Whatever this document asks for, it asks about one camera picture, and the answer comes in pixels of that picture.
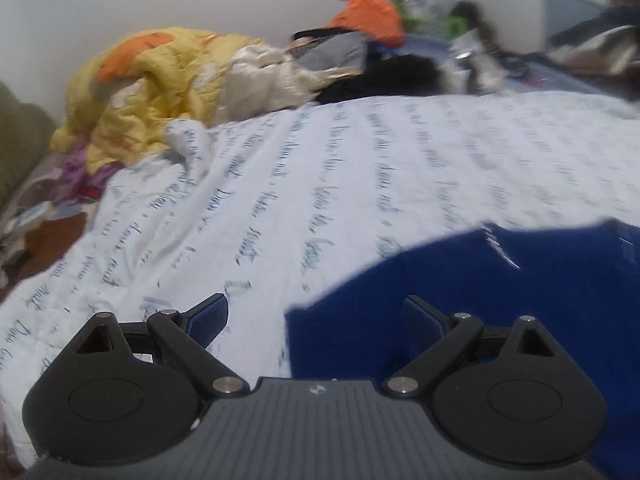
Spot brown cloth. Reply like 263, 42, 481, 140
22, 212, 88, 266

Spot olive cushion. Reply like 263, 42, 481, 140
0, 82, 57, 211

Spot grey screen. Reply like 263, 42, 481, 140
542, 0, 606, 43

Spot yellow quilt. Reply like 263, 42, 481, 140
50, 27, 261, 173

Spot pile of brown clothes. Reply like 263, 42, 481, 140
547, 0, 640, 78

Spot blue sweater with rhinestones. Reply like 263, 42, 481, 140
284, 219, 640, 480

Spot cream cloth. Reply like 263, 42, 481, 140
220, 44, 331, 121

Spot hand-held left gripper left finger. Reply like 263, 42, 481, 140
75, 292, 249, 402

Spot orange bag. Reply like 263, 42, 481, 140
327, 0, 407, 48

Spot white printed bed sheet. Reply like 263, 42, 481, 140
0, 91, 640, 468

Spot grey cloth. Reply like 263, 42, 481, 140
299, 34, 370, 72

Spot purple floral cloth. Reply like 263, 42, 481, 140
52, 142, 118, 203

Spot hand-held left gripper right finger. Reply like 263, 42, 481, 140
382, 295, 557, 402

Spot black clothes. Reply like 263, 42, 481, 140
317, 54, 443, 106

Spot green and white bag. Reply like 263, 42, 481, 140
392, 0, 481, 43

